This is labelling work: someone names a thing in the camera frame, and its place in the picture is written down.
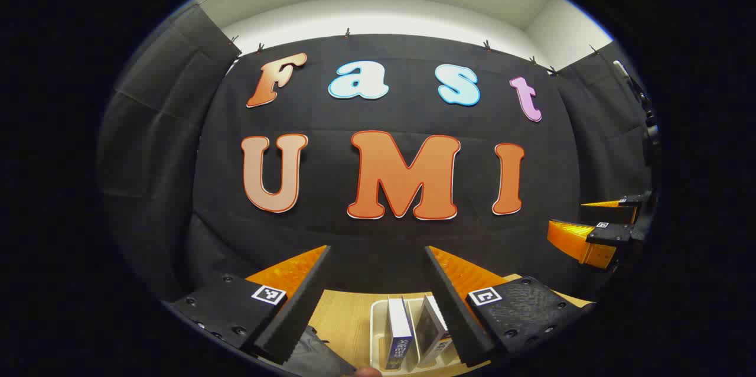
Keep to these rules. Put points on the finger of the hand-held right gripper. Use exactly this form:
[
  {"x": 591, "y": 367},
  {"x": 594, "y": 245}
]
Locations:
[
  {"x": 582, "y": 241},
  {"x": 614, "y": 211}
]

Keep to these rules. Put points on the white bookshelf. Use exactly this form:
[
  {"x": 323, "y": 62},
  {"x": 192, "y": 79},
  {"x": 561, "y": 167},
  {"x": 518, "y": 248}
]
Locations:
[{"x": 378, "y": 335}]

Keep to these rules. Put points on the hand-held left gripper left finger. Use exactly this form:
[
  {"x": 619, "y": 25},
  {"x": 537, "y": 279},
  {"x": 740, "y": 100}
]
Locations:
[{"x": 301, "y": 306}]

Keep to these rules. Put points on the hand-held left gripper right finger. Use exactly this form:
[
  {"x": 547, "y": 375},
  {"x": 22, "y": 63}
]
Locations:
[{"x": 458, "y": 318}]

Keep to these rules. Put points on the grey portrait cover book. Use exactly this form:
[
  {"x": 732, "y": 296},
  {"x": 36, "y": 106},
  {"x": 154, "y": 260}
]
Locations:
[{"x": 430, "y": 330}]

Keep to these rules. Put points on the grey schoolbag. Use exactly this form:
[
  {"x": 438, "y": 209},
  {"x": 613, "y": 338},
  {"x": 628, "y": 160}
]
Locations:
[{"x": 319, "y": 359}]

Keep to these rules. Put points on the blue cover book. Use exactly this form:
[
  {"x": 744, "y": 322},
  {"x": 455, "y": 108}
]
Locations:
[{"x": 398, "y": 335}]

